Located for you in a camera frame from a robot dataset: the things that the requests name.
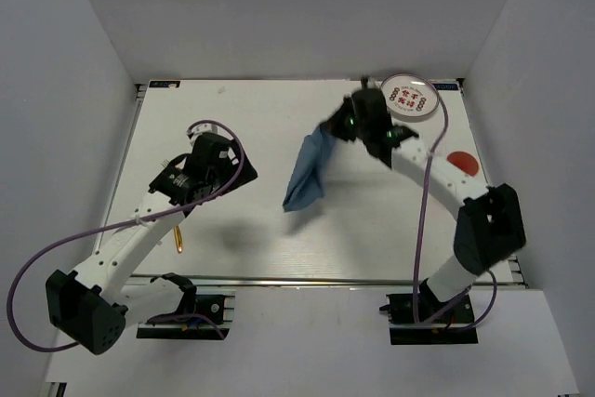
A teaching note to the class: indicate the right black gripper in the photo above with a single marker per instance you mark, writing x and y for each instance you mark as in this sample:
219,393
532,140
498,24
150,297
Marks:
334,123

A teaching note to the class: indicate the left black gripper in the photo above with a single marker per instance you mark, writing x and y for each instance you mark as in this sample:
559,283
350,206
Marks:
247,173

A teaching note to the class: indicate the blue cloth napkin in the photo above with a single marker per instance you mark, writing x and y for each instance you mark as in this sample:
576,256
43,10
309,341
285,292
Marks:
306,184

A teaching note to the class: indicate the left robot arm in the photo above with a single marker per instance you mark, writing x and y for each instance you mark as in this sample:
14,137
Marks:
92,303

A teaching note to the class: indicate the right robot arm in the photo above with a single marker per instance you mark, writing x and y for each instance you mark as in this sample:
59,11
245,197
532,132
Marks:
489,226

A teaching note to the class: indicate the round plate with red characters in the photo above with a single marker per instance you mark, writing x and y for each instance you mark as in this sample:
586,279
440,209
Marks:
410,98

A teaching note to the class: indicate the gold knife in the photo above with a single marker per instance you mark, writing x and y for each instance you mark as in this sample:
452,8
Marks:
178,239

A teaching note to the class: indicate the red cup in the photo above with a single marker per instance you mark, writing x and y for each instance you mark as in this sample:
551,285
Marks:
464,161

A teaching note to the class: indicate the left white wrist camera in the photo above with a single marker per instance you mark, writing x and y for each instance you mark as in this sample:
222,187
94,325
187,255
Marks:
194,132

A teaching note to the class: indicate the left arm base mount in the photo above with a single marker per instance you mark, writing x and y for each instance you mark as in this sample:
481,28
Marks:
210,320

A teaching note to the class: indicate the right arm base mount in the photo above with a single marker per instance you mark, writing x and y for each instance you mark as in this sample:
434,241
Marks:
451,328

